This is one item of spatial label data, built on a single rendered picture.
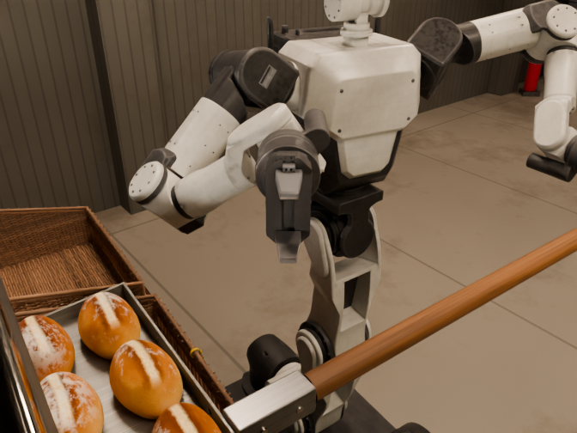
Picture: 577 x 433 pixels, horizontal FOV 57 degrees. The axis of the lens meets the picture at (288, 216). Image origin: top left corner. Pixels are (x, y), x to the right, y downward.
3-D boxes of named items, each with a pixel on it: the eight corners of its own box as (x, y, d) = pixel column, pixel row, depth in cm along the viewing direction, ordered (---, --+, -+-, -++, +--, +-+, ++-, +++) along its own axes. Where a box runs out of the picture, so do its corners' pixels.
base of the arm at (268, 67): (201, 101, 106) (211, 44, 104) (258, 114, 113) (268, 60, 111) (233, 106, 93) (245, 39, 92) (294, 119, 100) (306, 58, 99)
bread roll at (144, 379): (100, 377, 58) (90, 338, 55) (156, 350, 61) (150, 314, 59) (137, 439, 51) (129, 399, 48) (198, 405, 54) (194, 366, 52)
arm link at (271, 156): (252, 247, 68) (256, 204, 78) (327, 247, 68) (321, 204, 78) (249, 155, 61) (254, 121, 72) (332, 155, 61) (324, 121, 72)
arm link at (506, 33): (537, 18, 128) (452, 40, 126) (568, -16, 116) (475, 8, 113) (555, 60, 126) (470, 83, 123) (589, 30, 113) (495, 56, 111)
